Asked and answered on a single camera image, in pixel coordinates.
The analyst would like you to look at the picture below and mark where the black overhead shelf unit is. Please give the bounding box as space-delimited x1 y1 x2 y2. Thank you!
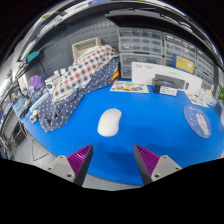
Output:
16 0 218 61

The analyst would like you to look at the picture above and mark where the yellow red small packet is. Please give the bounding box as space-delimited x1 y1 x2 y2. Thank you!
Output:
111 70 120 82

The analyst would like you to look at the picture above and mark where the round blue printed mouse pad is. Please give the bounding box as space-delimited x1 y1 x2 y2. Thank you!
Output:
183 104 213 139

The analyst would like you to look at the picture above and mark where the sticker sheet with food pictures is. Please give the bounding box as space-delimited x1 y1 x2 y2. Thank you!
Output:
109 80 150 94

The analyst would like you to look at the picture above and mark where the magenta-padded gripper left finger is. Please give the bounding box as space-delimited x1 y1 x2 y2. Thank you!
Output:
45 143 94 188

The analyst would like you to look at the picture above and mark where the small black box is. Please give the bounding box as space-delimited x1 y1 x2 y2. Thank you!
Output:
151 77 180 97

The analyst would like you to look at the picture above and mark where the clear package with white item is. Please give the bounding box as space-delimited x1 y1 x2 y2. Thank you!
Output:
199 88 218 108

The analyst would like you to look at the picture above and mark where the purple plastic bag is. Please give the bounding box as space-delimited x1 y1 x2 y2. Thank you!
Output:
29 74 45 94

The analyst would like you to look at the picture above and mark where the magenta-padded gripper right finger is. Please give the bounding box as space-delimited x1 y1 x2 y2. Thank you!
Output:
133 143 183 186

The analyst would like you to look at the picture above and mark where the white keyboard box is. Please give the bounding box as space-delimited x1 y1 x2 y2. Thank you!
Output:
130 61 203 96

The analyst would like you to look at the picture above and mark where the yellow blue box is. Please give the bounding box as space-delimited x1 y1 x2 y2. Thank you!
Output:
173 54 195 75

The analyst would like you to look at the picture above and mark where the white woven basket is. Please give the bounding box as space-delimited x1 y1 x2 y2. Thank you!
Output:
71 36 102 61

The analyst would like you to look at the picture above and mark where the red blue checkered cloth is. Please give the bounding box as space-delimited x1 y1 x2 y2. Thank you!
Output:
51 44 119 103

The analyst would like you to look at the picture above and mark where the navy polka dot cloth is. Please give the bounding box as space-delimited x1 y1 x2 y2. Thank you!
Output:
38 56 120 133

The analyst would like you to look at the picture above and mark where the white computer mouse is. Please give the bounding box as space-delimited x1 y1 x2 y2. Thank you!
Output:
97 107 123 138

